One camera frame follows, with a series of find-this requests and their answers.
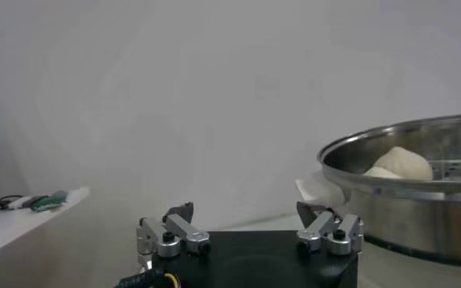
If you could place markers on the stainless steel steamer basket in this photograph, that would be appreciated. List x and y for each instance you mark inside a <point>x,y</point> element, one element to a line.
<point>410,219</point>

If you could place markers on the white side table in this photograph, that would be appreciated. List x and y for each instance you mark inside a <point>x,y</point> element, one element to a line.
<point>19,227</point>

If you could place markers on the white electric pot base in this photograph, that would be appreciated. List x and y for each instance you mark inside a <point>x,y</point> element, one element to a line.
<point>429,276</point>

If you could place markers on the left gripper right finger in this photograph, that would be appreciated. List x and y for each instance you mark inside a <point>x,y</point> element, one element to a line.
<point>320,229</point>

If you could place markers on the small black device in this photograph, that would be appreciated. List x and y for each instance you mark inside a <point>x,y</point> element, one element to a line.
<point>36,200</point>

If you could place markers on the small white device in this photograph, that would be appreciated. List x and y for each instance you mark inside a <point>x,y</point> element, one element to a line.
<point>20,202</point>

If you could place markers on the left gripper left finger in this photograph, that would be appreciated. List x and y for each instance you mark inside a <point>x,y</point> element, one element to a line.
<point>187,232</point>

